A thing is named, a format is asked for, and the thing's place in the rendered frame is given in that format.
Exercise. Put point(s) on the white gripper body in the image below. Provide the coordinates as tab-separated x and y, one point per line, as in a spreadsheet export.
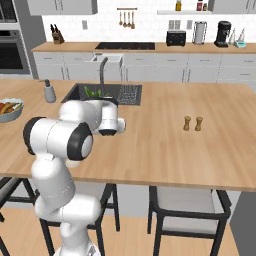
110	126

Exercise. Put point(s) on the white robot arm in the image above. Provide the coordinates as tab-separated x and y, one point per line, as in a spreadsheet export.
55	181

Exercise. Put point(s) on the open white drawer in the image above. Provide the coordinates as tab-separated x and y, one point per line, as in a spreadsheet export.
115	59

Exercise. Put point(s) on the dark kitchen sink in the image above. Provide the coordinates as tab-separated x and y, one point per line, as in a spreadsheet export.
128	95

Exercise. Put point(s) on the green leafy vegetable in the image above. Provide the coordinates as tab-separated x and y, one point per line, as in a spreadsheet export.
91	92

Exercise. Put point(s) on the dark grey tap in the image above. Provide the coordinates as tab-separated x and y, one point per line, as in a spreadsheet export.
102	71

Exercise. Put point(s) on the grey soap dispenser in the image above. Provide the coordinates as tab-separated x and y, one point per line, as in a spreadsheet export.
50	93

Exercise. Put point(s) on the wooden shaker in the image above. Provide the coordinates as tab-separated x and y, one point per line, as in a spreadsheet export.
187	123
198	123

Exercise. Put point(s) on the black stool with grey seat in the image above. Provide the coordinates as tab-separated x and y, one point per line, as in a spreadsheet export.
186	206
108	203
10	191

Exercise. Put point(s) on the black hob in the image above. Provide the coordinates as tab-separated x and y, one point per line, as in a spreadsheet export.
125	46

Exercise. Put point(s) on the grey bowl of fruit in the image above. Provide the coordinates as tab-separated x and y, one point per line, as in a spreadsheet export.
10	111

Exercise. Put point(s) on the wooden knife block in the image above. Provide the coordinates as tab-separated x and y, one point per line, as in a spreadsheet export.
58	37

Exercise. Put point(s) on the hanging wooden utensil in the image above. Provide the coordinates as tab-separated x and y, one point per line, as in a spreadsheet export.
128	21
125	22
132	23
120	20

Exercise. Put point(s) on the white base cupboards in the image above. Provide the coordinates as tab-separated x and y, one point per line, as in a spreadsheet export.
200	68

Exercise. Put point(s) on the black toaster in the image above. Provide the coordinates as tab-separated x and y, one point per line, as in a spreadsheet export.
176	38

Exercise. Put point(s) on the yellow bottle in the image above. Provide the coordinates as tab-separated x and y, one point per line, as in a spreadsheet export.
178	6

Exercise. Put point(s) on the black coffee machine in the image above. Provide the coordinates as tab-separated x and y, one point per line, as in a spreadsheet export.
222	33

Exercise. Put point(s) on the red jar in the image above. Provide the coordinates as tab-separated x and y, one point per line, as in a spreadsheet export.
199	6

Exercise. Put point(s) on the small brown jar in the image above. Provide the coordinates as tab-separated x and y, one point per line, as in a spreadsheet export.
205	7

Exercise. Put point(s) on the white bottles on teal tray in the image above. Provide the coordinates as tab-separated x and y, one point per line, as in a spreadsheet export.
240	41

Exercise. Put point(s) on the wooden utensil rail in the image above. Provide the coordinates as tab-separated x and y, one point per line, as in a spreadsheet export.
126	8

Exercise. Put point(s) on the grey double wall socket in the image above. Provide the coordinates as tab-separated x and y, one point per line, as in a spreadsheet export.
174	24

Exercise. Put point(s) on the steel wall oven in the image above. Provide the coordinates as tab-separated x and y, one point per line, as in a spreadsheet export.
11	50

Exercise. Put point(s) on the white wall cupboards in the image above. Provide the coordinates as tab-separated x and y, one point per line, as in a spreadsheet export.
233	6
61	6

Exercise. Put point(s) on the white wall shelf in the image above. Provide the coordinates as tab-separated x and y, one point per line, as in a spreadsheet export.
185	12

